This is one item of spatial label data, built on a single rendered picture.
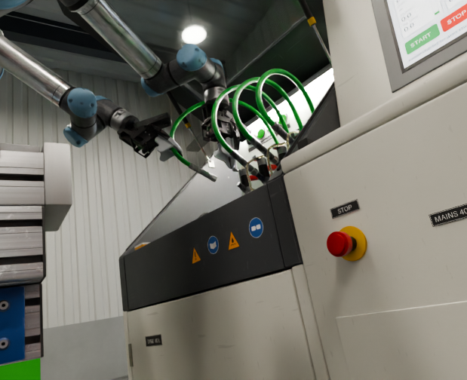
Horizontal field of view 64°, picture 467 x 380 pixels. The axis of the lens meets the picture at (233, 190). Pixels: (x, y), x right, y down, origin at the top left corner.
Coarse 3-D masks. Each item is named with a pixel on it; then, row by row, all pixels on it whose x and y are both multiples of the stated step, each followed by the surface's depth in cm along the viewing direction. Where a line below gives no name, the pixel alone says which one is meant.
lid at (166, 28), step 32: (128, 0) 128; (160, 0) 126; (192, 0) 123; (224, 0) 121; (256, 0) 118; (288, 0) 116; (320, 0) 112; (96, 32) 140; (160, 32) 135; (192, 32) 132; (224, 32) 130; (256, 32) 127; (288, 32) 123; (320, 32) 120; (128, 64) 148; (224, 64) 140; (256, 64) 135; (288, 64) 132; (320, 64) 129; (192, 96) 153
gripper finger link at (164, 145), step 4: (160, 136) 117; (156, 140) 117; (160, 140) 117; (164, 140) 116; (168, 140) 116; (172, 140) 116; (160, 144) 116; (164, 144) 116; (168, 144) 116; (172, 144) 115; (176, 144) 116; (160, 148) 115; (164, 148) 115; (168, 148) 115; (176, 148) 116; (180, 148) 116
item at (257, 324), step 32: (224, 288) 77; (256, 288) 70; (288, 288) 64; (128, 320) 108; (160, 320) 95; (192, 320) 85; (224, 320) 77; (256, 320) 70; (288, 320) 64; (160, 352) 94; (192, 352) 84; (224, 352) 76; (256, 352) 69; (288, 352) 64
